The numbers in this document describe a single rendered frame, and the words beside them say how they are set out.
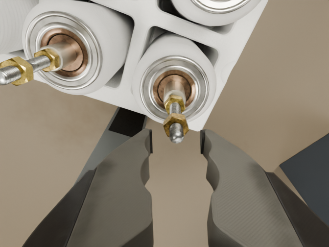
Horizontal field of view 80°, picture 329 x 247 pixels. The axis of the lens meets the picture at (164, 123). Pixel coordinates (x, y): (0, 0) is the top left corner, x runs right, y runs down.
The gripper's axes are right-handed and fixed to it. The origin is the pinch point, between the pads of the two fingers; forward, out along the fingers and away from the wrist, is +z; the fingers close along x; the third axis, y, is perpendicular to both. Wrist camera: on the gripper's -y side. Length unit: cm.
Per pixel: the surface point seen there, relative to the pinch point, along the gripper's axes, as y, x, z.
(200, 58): -2.7, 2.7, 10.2
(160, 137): 23.0, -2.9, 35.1
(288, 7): -7.8, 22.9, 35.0
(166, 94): 0.0, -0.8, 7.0
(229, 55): -1.8, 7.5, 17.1
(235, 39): -3.8, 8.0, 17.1
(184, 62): -2.4, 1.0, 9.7
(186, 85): 0.0, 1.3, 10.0
